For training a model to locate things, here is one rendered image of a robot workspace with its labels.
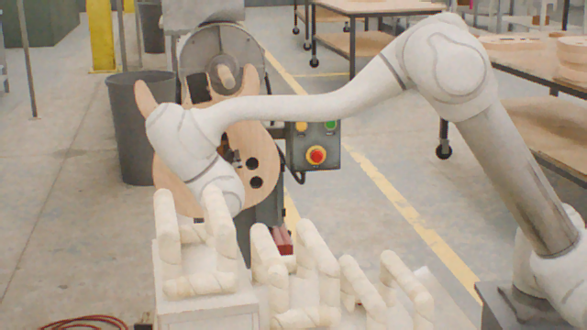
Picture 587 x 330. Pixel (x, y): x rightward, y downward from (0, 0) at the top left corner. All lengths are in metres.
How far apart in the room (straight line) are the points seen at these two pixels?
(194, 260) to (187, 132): 0.42
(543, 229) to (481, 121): 0.28
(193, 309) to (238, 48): 1.14
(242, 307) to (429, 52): 0.60
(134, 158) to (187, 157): 3.32
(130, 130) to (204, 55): 2.79
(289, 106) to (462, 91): 0.40
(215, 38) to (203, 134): 0.57
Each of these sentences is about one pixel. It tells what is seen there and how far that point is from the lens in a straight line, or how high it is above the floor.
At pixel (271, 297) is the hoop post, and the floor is 1.08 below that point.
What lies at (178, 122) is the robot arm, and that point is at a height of 1.23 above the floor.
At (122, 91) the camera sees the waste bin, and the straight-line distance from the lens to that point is 4.72.
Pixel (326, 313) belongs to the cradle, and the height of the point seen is 1.05.
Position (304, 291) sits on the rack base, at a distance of 1.23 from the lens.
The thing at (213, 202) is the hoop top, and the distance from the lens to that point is 1.12.
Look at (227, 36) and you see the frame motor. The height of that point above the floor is 1.34.
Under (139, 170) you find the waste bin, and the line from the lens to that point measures 4.87.
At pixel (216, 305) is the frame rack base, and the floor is 1.10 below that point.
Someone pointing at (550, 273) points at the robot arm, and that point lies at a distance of 1.60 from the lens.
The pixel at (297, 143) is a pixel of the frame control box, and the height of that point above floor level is 1.02.
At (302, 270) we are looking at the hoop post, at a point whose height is 1.04.
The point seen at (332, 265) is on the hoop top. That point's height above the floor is 1.13.
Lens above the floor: 1.61
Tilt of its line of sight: 18 degrees down
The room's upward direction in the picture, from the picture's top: 1 degrees counter-clockwise
